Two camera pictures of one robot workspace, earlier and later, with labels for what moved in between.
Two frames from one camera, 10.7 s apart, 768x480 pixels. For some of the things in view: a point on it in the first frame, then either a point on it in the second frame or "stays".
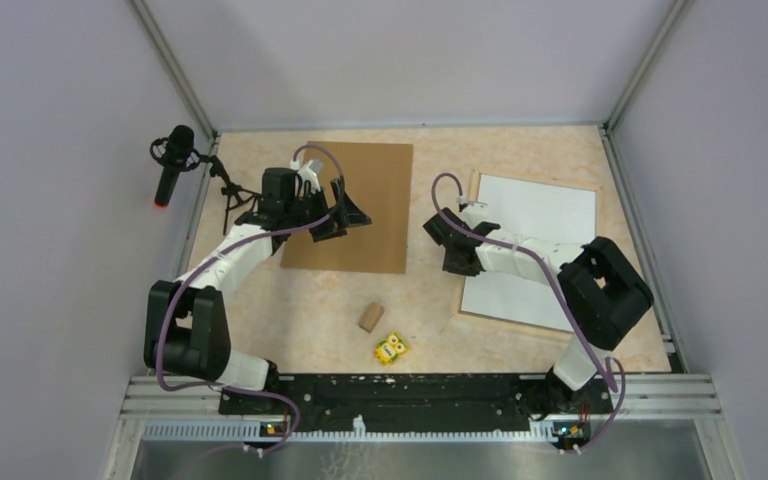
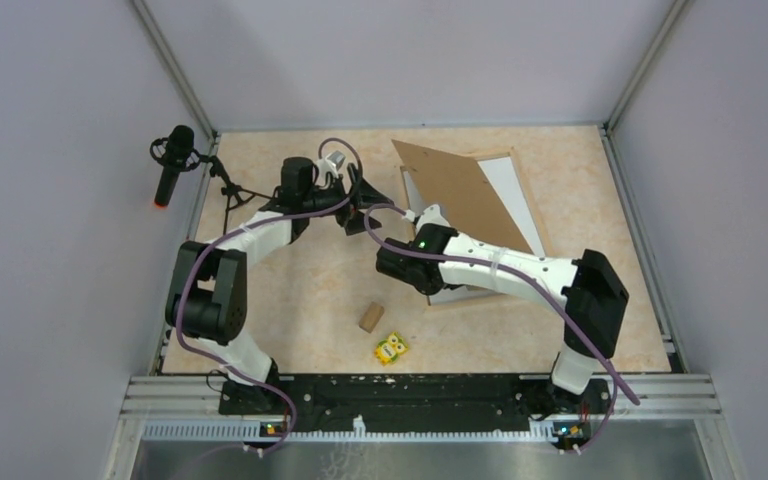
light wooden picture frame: x=475 y=194 to x=527 y=195
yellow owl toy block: x=389 y=350 stays
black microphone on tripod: x=177 y=153 stays
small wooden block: x=371 y=316 stays
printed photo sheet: x=534 y=210 to x=505 y=180
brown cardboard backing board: x=377 y=178 to x=459 y=186
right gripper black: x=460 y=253 to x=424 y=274
